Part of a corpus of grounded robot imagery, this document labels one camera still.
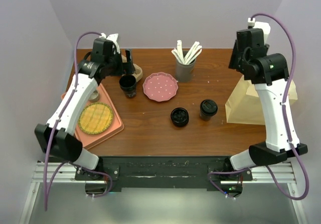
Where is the beige cardboard cup carrier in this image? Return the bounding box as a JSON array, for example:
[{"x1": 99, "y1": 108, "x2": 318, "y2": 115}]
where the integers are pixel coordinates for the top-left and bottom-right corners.
[{"x1": 132, "y1": 64, "x2": 143, "y2": 82}]

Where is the grey straw holder cup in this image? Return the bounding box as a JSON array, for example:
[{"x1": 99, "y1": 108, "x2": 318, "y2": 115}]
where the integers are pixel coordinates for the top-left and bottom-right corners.
[{"x1": 175, "y1": 59, "x2": 196, "y2": 82}]

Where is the yellow green woven coaster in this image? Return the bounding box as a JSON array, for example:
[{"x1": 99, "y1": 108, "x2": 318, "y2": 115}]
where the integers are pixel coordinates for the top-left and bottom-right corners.
[{"x1": 78, "y1": 102, "x2": 114, "y2": 135}]

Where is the salmon pink tray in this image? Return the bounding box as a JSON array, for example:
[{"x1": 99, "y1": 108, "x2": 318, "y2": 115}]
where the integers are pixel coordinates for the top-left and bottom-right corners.
[{"x1": 75, "y1": 85, "x2": 124, "y2": 150}]

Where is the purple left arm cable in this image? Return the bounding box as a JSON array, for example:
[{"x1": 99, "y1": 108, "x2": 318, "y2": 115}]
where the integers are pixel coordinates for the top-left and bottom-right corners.
[{"x1": 44, "y1": 32, "x2": 113, "y2": 211}]

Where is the small grey woven coaster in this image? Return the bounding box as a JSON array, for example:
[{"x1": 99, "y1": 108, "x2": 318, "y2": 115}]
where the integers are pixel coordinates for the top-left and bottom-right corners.
[{"x1": 88, "y1": 89, "x2": 100, "y2": 103}]

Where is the stack of black cups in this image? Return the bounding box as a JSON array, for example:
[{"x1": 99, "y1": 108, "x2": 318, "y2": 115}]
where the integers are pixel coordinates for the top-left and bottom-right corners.
[{"x1": 119, "y1": 75, "x2": 137, "y2": 98}]

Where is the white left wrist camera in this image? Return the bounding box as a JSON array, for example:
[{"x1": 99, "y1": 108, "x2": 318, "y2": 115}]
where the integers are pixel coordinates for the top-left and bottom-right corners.
[{"x1": 99, "y1": 33, "x2": 120, "y2": 53}]

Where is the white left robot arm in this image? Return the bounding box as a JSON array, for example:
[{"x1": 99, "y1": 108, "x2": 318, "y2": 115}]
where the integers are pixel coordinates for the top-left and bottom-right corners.
[{"x1": 35, "y1": 34, "x2": 134, "y2": 180}]

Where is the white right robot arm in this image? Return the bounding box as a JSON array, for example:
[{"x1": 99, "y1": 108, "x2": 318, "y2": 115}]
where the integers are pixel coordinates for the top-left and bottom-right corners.
[{"x1": 223, "y1": 28, "x2": 308, "y2": 180}]

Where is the black coffee cup lid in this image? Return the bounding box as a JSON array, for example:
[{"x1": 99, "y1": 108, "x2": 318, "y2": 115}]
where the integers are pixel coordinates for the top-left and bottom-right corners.
[{"x1": 200, "y1": 99, "x2": 218, "y2": 116}]

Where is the black takeout coffee cup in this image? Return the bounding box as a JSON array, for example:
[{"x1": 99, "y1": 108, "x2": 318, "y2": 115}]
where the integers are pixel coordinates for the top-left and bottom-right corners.
[{"x1": 200, "y1": 110, "x2": 216, "y2": 121}]

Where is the white paper straw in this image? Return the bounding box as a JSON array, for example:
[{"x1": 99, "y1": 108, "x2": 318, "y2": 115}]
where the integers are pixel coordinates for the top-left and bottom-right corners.
[
  {"x1": 177, "y1": 40, "x2": 185, "y2": 64},
  {"x1": 171, "y1": 49, "x2": 184, "y2": 64},
  {"x1": 184, "y1": 41, "x2": 202, "y2": 65}
]

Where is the pink polka dot plate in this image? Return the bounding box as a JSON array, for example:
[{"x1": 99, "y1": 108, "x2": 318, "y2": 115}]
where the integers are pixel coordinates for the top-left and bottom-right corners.
[{"x1": 142, "y1": 72, "x2": 179, "y2": 102}]

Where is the beige paper takeout bag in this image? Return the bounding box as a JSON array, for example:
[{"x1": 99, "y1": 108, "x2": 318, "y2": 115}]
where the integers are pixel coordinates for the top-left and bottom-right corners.
[{"x1": 225, "y1": 77, "x2": 286, "y2": 125}]

